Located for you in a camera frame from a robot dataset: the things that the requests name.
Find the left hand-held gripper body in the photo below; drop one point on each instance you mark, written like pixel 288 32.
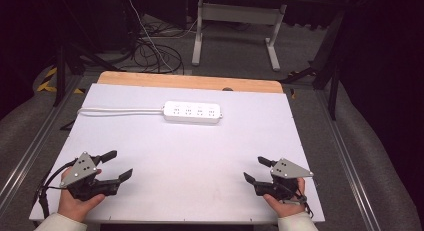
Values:
pixel 80 169

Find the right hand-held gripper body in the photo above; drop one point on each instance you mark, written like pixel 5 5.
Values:
pixel 288 169

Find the person's left hand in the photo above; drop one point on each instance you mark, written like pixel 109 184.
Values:
pixel 71 206

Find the person's right hand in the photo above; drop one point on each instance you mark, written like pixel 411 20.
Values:
pixel 290 207

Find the dark round knob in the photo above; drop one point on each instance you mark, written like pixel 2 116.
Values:
pixel 227 89

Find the white power strip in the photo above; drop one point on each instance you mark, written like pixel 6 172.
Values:
pixel 191 111

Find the black metal stand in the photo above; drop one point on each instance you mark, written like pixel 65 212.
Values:
pixel 333 84
pixel 60 74

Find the yellow black floor tape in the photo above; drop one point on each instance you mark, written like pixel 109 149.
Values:
pixel 50 76

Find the metal floor rail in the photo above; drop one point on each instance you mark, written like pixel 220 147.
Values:
pixel 36 142
pixel 346 157

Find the white metal desk frame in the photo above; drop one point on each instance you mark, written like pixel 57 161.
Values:
pixel 238 12

